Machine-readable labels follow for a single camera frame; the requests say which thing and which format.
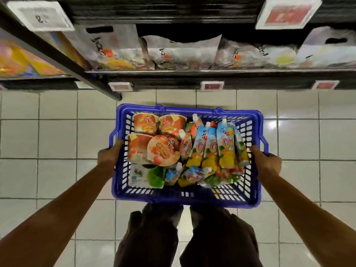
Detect person's left hand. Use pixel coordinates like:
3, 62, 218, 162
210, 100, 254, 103
97, 139, 125, 178

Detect person's right hand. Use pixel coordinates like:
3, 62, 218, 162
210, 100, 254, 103
249, 144, 283, 184

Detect pouches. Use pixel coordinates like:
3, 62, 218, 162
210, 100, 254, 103
165, 114, 251, 188

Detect blue plastic shopping basket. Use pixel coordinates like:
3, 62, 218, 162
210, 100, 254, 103
108, 104, 269, 209

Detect black metal store shelf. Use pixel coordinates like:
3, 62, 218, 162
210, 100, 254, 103
0, 0, 356, 101

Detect person's left forearm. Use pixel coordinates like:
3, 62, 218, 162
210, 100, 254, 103
0, 164, 116, 267

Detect person's right forearm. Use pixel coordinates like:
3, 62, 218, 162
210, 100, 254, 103
258, 174, 356, 267

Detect person's dark trousers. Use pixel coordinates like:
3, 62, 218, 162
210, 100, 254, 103
114, 203, 263, 267

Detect row of clear bags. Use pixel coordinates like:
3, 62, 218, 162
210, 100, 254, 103
62, 24, 356, 71

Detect row of yellow bags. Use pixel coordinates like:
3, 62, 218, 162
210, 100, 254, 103
0, 32, 92, 80

